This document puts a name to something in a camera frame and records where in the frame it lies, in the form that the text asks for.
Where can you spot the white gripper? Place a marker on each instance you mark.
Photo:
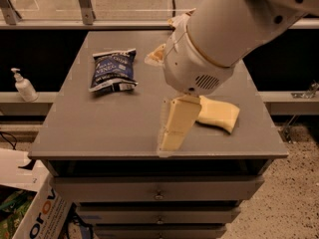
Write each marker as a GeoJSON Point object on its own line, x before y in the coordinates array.
{"type": "Point", "coordinates": [189, 64]}

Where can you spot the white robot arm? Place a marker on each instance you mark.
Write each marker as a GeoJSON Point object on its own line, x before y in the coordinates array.
{"type": "Point", "coordinates": [202, 52]}

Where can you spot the blue chip bag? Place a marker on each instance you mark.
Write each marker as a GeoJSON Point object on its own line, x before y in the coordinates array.
{"type": "Point", "coordinates": [113, 71]}

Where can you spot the brown snack bag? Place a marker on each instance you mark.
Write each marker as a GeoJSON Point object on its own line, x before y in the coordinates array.
{"type": "Point", "coordinates": [177, 20]}

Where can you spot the yellow sponge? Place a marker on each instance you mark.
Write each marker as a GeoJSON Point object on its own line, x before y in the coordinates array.
{"type": "Point", "coordinates": [217, 113]}

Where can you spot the grey drawer cabinet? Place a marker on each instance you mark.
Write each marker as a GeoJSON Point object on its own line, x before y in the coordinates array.
{"type": "Point", "coordinates": [102, 151]}

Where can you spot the top drawer knob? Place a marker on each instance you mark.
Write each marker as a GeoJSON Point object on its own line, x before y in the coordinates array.
{"type": "Point", "coordinates": [159, 195]}

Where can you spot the drawer knob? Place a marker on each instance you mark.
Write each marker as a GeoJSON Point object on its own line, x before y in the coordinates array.
{"type": "Point", "coordinates": [160, 221]}
{"type": "Point", "coordinates": [159, 195]}

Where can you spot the middle drawer knob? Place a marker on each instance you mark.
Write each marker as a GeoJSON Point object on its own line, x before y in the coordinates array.
{"type": "Point", "coordinates": [160, 221]}

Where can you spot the white pump bottle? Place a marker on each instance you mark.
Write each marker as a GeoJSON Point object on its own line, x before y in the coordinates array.
{"type": "Point", "coordinates": [24, 87]}

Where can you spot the metal bracket on ledge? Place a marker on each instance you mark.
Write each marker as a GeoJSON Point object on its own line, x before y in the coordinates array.
{"type": "Point", "coordinates": [309, 93]}

